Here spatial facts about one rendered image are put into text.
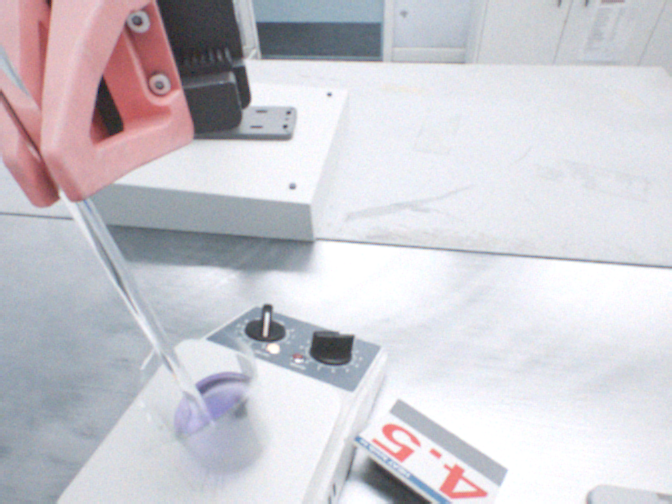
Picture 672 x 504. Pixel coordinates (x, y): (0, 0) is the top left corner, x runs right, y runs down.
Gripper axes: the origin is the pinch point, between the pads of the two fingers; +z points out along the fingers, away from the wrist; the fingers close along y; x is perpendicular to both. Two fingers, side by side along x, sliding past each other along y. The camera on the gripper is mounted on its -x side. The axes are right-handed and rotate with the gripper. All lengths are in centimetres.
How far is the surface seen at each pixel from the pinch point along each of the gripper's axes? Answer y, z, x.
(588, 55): 179, -187, 90
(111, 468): -6.2, -1.0, 18.9
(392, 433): 10.2, -1.6, 25.8
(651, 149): 55, -29, 28
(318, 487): 4.5, 2.0, 21.0
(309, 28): 54, -301, 97
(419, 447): 11.8, -0.4, 26.1
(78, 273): -16.2, -26.8, 27.6
